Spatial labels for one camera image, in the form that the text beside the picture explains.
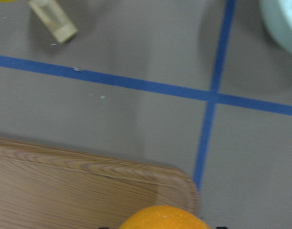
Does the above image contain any orange fruit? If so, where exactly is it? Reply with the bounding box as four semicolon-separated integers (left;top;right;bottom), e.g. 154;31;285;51
120;205;209;229

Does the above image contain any wooden cutting board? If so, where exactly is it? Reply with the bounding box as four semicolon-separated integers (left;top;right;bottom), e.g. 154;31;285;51
0;138;198;229

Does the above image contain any wooden drying rack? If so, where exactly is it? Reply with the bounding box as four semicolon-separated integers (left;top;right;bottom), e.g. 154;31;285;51
28;0;78;43

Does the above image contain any green ceramic bowl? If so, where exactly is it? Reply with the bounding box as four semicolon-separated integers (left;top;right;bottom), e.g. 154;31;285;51
259;0;292;54

